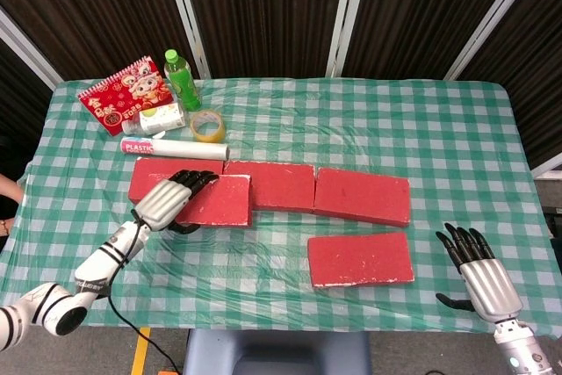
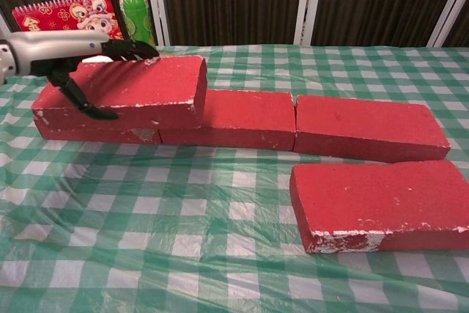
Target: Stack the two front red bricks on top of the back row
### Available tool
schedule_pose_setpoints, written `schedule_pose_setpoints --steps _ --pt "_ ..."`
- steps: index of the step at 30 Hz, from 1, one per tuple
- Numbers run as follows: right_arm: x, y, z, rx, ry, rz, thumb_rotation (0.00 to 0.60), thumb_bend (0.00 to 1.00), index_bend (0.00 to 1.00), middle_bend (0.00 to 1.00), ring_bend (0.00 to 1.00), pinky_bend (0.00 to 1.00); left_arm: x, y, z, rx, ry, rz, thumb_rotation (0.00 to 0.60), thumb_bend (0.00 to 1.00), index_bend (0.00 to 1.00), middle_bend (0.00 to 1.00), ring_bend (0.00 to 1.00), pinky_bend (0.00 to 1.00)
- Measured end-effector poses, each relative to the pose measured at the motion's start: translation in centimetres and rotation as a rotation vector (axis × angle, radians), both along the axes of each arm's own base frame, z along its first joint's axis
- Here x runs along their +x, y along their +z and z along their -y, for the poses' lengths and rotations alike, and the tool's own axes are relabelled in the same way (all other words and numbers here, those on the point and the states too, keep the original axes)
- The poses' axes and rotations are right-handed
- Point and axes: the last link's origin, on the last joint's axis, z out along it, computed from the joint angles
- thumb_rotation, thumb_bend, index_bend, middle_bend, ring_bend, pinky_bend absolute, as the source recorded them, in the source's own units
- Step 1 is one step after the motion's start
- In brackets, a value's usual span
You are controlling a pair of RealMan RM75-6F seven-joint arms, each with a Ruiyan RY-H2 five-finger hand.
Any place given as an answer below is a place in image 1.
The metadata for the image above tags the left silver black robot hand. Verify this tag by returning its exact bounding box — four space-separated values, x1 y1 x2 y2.
133 168 220 235

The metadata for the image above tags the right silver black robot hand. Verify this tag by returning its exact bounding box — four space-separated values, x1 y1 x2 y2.
435 222 523 322

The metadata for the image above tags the red brick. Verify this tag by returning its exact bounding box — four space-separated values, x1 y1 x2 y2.
306 231 416 289
128 157 226 206
223 160 317 213
313 166 413 228
174 173 255 229

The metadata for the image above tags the person forearm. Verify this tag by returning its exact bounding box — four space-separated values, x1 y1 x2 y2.
0 172 24 203

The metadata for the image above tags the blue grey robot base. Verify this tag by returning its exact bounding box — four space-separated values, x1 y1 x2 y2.
182 328 372 375

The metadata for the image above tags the white plastic wrap roll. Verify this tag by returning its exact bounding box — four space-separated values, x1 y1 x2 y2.
119 136 231 161

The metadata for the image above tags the yellowish packing tape roll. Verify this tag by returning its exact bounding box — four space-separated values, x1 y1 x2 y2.
189 109 227 144

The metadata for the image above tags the white labelled plastic bottle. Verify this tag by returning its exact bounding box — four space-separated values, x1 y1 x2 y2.
120 102 187 136

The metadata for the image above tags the green drink bottle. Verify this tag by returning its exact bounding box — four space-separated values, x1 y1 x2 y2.
163 48 204 112

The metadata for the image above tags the red spiral desk calendar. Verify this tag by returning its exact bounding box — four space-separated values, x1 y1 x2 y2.
76 54 176 137

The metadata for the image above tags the green white checked tablecloth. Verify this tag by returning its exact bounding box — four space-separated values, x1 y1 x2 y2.
0 77 562 335

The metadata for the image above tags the dark ribbed partition panel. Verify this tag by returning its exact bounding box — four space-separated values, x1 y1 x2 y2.
179 0 357 80
0 0 212 86
327 0 550 82
443 0 562 181
0 8 65 139

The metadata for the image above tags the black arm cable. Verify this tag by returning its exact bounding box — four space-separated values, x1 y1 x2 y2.
106 210 184 375

